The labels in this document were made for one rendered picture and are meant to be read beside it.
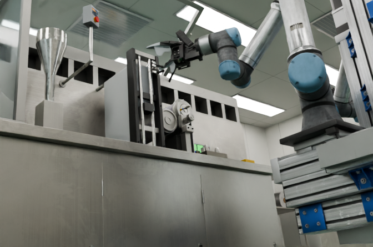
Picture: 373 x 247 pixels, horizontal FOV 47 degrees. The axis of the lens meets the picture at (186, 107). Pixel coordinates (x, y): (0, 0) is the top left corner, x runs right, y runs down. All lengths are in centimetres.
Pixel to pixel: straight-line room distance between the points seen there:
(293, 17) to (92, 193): 91
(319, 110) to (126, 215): 77
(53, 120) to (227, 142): 146
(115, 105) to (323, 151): 120
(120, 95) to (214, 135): 96
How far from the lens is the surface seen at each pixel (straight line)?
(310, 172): 148
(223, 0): 413
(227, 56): 154
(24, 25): 168
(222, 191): 194
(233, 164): 200
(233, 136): 309
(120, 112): 214
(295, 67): 142
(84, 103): 234
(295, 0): 157
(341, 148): 129
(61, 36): 208
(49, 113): 191
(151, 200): 165
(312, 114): 151
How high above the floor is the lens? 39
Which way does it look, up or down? 22 degrees up
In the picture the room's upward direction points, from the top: 6 degrees counter-clockwise
